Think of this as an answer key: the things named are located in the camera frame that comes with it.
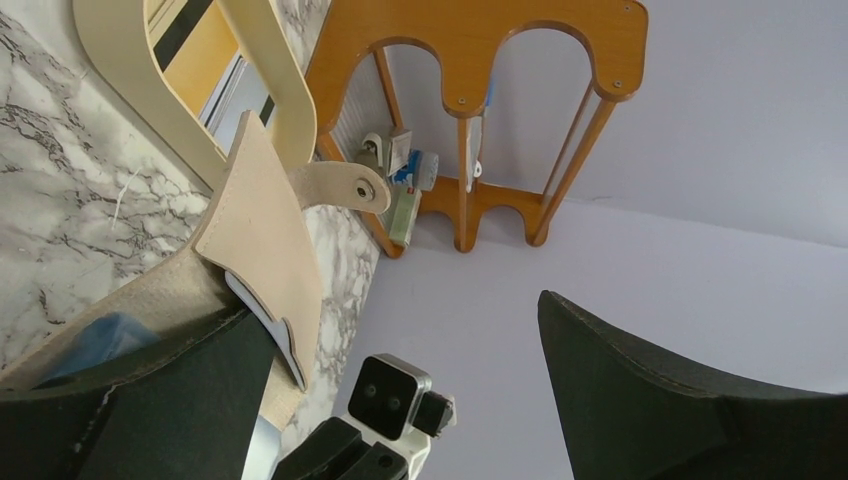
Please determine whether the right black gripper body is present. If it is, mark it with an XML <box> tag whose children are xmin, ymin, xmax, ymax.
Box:
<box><xmin>271</xmin><ymin>417</ymin><xmax>408</xmax><ymax>480</ymax></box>

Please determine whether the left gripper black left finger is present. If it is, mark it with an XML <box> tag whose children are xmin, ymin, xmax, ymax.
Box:
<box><xmin>1</xmin><ymin>313</ymin><xmax>277</xmax><ymax>479</ymax></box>

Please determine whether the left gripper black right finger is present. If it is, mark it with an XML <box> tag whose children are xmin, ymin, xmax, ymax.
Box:
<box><xmin>537</xmin><ymin>291</ymin><xmax>847</xmax><ymax>479</ymax></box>

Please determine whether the white card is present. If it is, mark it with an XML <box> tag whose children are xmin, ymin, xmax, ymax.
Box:
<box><xmin>224</xmin><ymin>270</ymin><xmax>307</xmax><ymax>391</ymax></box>

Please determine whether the beige leather card holder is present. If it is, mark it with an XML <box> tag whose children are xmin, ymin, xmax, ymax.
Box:
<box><xmin>1</xmin><ymin>111</ymin><xmax>390</xmax><ymax>429</ymax></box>

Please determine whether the silver card in tray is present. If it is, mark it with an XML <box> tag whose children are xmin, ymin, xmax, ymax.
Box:
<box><xmin>199</xmin><ymin>52</ymin><xmax>276</xmax><ymax>157</ymax></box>

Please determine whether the yellow card in tray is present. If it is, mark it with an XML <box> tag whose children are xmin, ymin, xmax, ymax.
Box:
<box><xmin>164</xmin><ymin>1</ymin><xmax>238</xmax><ymax>116</ymax></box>

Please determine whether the green white small box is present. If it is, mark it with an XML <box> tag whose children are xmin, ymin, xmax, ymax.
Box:
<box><xmin>388</xmin><ymin>185</ymin><xmax>422</xmax><ymax>248</ymax></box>

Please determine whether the white packaged item on shelf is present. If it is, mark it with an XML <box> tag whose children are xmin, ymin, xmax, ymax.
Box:
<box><xmin>466</xmin><ymin>79</ymin><xmax>494</xmax><ymax>193</ymax></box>

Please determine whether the blue round container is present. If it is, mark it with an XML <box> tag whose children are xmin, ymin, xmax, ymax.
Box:
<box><xmin>389</xmin><ymin>149</ymin><xmax>439</xmax><ymax>191</ymax></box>

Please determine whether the grey tape dispenser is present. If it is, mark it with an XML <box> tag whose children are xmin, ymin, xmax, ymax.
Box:
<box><xmin>354</xmin><ymin>132</ymin><xmax>390</xmax><ymax>177</ymax></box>

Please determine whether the cream oval tray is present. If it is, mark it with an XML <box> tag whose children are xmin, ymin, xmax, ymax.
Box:
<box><xmin>72</xmin><ymin>0</ymin><xmax>317</xmax><ymax>188</ymax></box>

